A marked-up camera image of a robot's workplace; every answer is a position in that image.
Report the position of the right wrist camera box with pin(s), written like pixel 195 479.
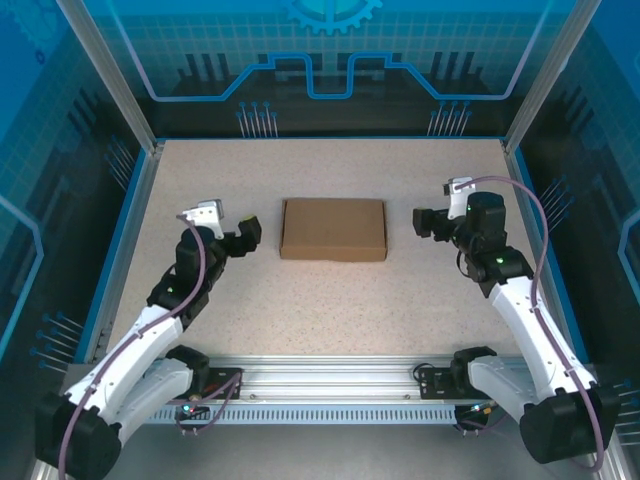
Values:
pixel 457 200

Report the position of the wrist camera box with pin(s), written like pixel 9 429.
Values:
pixel 457 200
pixel 205 214

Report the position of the aluminium mounting rail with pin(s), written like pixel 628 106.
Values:
pixel 325 380

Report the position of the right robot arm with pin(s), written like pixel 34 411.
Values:
pixel 525 320

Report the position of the aluminium front frame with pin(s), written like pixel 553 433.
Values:
pixel 614 472

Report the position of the aluminium frame post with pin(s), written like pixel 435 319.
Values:
pixel 545 85
pixel 119 85

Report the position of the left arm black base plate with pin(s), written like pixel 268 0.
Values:
pixel 220 380

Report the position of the small LED connector board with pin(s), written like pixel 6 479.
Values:
pixel 192 409
pixel 480 409

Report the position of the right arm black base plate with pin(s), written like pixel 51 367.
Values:
pixel 435 385

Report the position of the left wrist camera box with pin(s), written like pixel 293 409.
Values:
pixel 205 214

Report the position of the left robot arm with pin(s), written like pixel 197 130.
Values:
pixel 125 360

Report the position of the brown cardboard box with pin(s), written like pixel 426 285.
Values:
pixel 334 230

